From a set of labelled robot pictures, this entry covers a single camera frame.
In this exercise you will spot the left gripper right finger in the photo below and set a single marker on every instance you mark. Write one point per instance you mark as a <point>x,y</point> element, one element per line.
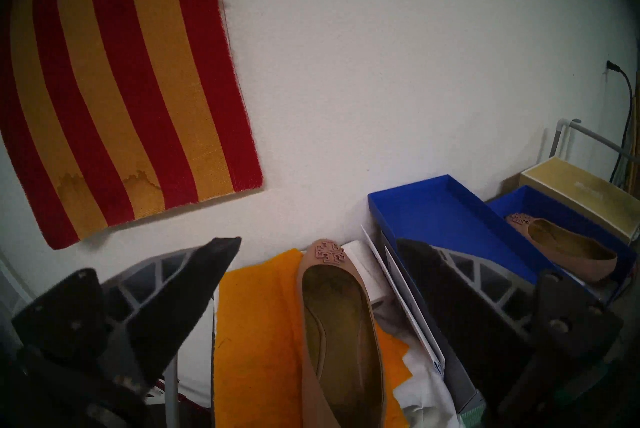
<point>475,322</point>

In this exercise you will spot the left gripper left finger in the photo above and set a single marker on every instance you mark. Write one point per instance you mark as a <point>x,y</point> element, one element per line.
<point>165,302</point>

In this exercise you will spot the tan leather shoe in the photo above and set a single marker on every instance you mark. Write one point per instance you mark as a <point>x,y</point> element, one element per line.
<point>590,264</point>
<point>340,332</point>

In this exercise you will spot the blue shoe box lid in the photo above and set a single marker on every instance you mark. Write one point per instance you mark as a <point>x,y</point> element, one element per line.
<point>450,212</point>

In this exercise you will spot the blue shoe box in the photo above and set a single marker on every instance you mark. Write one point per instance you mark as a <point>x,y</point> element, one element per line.
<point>550,206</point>

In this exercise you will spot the gold shoe box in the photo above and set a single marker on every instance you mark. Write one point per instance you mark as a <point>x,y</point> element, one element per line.
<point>585,192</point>

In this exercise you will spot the white paper card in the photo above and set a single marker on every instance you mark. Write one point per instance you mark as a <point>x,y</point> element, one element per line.
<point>417,327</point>

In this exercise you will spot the orange felt cloth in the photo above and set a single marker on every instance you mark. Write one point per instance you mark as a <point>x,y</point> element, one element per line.
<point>255,332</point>

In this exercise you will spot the green checkered tablecloth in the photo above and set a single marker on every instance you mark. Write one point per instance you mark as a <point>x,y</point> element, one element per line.
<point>472,419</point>

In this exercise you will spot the red yellow striped flag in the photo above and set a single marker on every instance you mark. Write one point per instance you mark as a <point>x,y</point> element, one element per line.
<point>125,82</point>

